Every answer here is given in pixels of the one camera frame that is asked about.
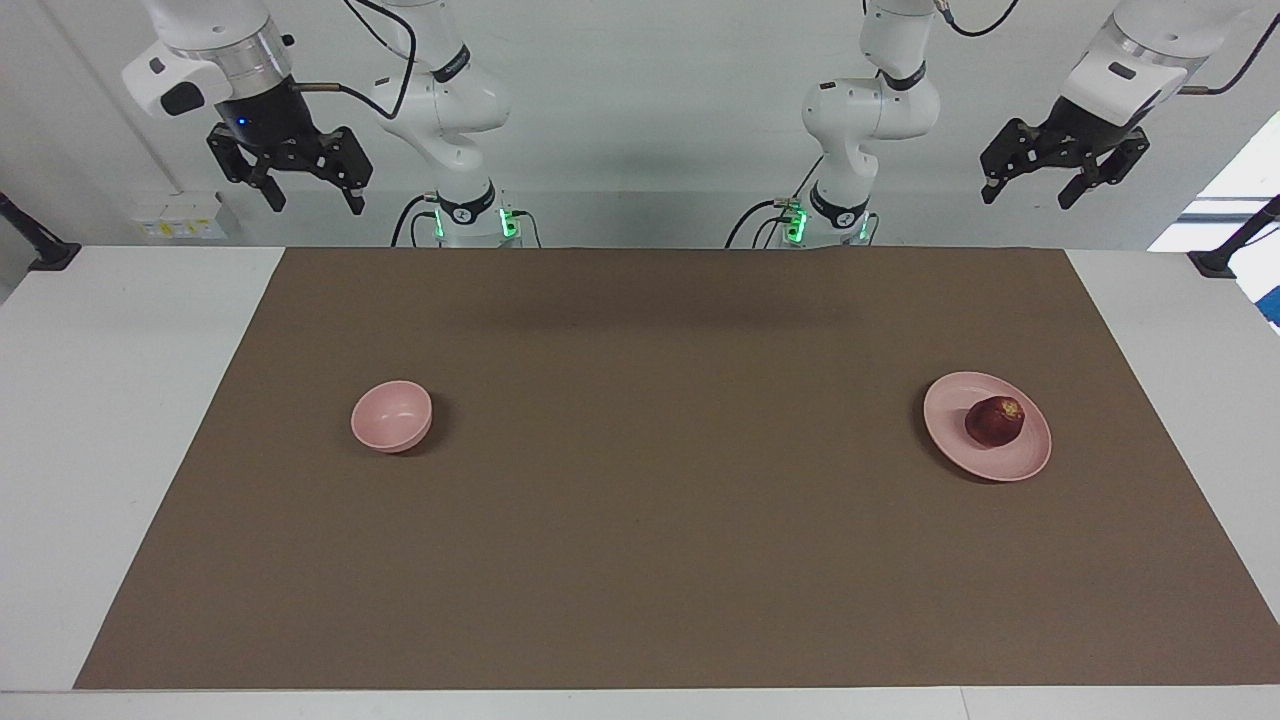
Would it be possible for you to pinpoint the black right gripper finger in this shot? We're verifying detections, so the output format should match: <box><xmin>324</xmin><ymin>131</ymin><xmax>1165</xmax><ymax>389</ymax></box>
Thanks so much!
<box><xmin>300</xmin><ymin>125</ymin><xmax>375</xmax><ymax>217</ymax></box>
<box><xmin>206</xmin><ymin>124</ymin><xmax>288</xmax><ymax>214</ymax></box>

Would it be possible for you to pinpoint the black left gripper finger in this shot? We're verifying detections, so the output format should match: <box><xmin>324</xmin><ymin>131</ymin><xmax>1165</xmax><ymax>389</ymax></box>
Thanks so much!
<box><xmin>980</xmin><ymin>118</ymin><xmax>1061</xmax><ymax>206</ymax></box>
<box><xmin>1058</xmin><ymin>133</ymin><xmax>1151</xmax><ymax>211</ymax></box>

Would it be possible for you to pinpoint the dark red apple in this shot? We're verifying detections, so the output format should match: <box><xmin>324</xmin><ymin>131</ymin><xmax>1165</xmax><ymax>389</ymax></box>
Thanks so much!
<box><xmin>964</xmin><ymin>395</ymin><xmax>1027</xmax><ymax>448</ymax></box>

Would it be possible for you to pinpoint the pink bowl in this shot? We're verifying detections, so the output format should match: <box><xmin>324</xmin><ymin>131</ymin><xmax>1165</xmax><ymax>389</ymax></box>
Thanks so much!
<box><xmin>350</xmin><ymin>380</ymin><xmax>434</xmax><ymax>455</ymax></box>

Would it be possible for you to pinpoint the pink plate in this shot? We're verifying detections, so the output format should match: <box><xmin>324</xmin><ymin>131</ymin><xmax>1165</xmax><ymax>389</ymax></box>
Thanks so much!
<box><xmin>922</xmin><ymin>371</ymin><xmax>1053</xmax><ymax>483</ymax></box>

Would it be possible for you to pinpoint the black clamp stand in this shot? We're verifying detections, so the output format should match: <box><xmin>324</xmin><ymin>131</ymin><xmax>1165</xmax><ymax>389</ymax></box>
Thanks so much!
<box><xmin>0</xmin><ymin>190</ymin><xmax>83</xmax><ymax>273</ymax></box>
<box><xmin>1188</xmin><ymin>195</ymin><xmax>1280</xmax><ymax>279</ymax></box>

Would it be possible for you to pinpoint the brown table mat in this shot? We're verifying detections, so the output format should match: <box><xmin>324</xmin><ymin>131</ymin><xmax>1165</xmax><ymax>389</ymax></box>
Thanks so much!
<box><xmin>73</xmin><ymin>247</ymin><xmax>1280</xmax><ymax>691</ymax></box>

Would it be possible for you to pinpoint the white wall socket box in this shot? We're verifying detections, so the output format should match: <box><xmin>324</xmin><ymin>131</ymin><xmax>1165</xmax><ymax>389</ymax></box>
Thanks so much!
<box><xmin>130</xmin><ymin>190</ymin><xmax>229</xmax><ymax>241</ymax></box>

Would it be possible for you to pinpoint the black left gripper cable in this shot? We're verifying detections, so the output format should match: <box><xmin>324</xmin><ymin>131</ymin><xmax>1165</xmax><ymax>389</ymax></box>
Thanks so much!
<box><xmin>935</xmin><ymin>0</ymin><xmax>1280</xmax><ymax>98</ymax></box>

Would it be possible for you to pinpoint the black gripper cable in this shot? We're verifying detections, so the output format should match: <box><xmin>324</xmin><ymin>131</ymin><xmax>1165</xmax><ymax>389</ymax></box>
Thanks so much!
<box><xmin>293</xmin><ymin>0</ymin><xmax>419</xmax><ymax>121</ymax></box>
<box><xmin>935</xmin><ymin>0</ymin><xmax>1280</xmax><ymax>98</ymax></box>

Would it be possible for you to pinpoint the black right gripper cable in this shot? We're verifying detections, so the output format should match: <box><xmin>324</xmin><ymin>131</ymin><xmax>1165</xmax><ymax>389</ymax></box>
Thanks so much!
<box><xmin>293</xmin><ymin>0</ymin><xmax>419</xmax><ymax>121</ymax></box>

